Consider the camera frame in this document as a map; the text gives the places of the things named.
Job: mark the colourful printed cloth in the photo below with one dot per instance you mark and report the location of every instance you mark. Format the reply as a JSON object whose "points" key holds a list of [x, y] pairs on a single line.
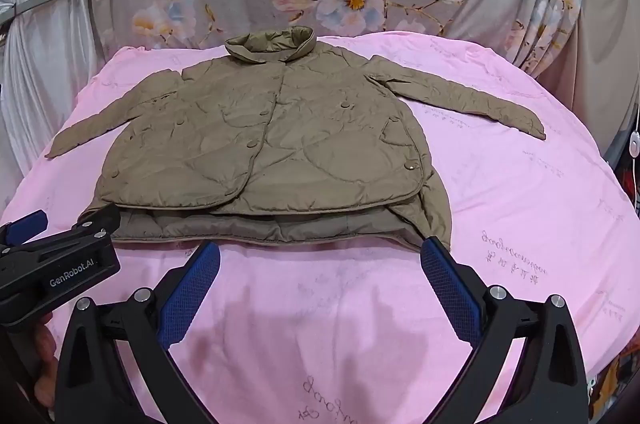
{"points": [[607, 379]]}

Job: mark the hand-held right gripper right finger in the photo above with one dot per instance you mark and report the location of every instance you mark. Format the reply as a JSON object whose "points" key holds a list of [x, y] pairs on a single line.
{"points": [[447, 289]]}

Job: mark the pink printed blanket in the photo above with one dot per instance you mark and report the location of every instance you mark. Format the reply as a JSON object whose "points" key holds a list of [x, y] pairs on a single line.
{"points": [[500, 204]]}

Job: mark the olive quilted jacket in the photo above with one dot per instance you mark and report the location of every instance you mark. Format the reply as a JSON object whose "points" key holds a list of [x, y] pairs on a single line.
{"points": [[300, 144]]}

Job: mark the person's left hand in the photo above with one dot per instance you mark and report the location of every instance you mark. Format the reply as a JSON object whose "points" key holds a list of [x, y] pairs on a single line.
{"points": [[45, 354]]}

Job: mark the white curtain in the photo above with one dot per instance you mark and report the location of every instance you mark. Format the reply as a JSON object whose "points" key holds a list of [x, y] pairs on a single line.
{"points": [[45, 79]]}

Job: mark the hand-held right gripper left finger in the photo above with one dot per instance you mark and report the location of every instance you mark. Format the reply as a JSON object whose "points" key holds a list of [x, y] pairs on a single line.
{"points": [[192, 294]]}

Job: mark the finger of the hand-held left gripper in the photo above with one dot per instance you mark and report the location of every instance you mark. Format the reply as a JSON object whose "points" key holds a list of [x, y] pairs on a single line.
{"points": [[100, 219], [27, 224]]}

